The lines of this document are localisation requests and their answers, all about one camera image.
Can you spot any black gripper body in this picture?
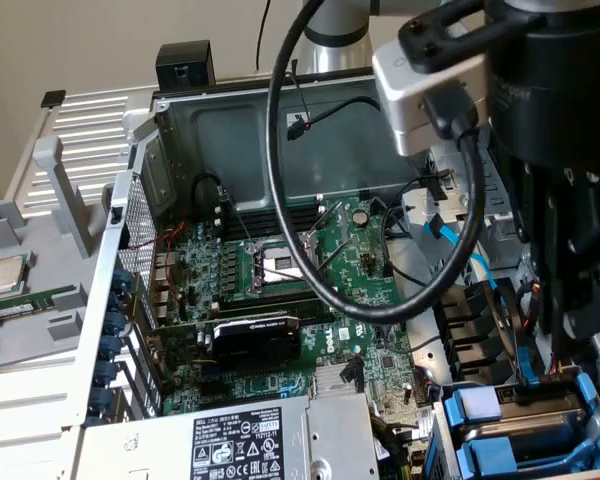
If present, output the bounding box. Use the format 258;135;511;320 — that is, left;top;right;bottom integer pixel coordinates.
483;0;600;254

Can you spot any blue SATA wire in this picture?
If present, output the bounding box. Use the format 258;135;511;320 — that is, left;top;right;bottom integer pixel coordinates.
493;279;540;390
422;213;492;284

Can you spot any multicolour SATA power wire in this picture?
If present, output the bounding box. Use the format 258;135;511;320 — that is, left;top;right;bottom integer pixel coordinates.
539;354;580;397

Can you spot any blue plastic disk carrier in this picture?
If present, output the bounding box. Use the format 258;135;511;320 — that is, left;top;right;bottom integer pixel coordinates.
454;433;600;475

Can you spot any silver metal drive cage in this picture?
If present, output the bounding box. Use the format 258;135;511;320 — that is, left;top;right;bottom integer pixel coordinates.
399;144;534;286

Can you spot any black plastic fan shroud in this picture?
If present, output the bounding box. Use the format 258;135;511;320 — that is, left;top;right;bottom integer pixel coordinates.
431;280;519;387

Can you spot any hard drive with blue caddy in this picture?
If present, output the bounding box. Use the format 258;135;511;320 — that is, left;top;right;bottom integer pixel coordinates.
426;387;600;480

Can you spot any green motherboard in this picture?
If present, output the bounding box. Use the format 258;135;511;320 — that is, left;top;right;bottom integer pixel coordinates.
149;195;434;444

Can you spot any thin metal locking lever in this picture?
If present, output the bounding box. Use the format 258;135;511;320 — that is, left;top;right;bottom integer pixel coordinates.
221;195;255;249
315;243;343;279

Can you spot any metal socket cover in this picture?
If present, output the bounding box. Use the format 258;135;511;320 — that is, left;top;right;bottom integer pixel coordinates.
303;200;350;251

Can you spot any silver chipset heatsink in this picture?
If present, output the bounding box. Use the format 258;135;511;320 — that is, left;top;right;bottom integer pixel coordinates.
313;363;361;399

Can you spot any black RAM slot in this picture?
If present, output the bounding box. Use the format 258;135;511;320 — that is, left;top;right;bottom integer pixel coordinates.
210;284;339;310
214;299;339;324
212;207;327;239
213;195;327;225

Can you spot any CPU socket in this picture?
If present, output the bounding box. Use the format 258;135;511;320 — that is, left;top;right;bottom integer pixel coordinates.
247;232;327;297

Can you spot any black graphics card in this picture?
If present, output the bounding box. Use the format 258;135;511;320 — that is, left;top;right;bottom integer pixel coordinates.
148;312;304;372

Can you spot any open grey PC case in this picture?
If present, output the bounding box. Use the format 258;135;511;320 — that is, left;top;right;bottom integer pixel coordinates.
62;52;600;480

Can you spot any black expansion slot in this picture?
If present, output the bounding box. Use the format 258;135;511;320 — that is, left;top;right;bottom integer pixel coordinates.
198;380;234;398

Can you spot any black plastic block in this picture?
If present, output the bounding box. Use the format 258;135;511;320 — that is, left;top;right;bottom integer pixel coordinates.
154;40;217;94

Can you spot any silver power supply unit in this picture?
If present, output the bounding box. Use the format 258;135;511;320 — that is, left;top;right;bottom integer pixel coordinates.
77;392;381;480

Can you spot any dark blue round knob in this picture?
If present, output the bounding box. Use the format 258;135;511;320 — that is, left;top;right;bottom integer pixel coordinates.
97;334;124;360
101;310;127;336
104;288;129;312
110;265;134;290
88;387;114;412
93;360;120;386

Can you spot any green RAM stick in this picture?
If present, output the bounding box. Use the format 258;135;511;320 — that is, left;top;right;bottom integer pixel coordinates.
0;283;79;321

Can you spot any grey parts rack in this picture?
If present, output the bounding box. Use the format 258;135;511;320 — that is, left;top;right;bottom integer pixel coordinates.
0;137;112;375

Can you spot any silver CPU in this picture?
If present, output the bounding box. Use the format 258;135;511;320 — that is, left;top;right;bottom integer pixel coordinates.
0;257;31;296

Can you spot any red black twisted wire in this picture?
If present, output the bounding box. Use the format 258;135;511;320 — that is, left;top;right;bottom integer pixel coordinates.
517;279;542;332

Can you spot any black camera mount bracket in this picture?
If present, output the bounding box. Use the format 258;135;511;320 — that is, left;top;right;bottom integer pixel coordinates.
397;0;546;76

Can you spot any black round wire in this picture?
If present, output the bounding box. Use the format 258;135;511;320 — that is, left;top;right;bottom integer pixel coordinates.
382;207;431;291

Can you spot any black cable strap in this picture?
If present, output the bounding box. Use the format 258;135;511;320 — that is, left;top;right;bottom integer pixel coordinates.
418;168;454;202

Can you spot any black flat plug wire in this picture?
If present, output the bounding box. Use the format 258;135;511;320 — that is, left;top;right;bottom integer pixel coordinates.
340;355;366;394

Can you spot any black yellow wire bundle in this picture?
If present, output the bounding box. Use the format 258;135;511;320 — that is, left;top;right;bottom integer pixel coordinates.
369;412;434;480

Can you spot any thin black wire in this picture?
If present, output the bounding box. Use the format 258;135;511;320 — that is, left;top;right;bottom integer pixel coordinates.
283;71;314;131

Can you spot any black wire with plug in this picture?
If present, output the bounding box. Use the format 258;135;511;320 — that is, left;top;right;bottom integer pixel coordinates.
285;96;431;181

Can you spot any thin black hanging cable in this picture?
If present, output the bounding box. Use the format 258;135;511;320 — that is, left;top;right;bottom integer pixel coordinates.
255;0;274;70

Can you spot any black looped wire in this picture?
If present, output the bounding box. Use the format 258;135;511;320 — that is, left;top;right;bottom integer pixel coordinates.
192;171;231;221

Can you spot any thin red wire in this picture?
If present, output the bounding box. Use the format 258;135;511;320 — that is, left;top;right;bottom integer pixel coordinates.
127;223;187;251

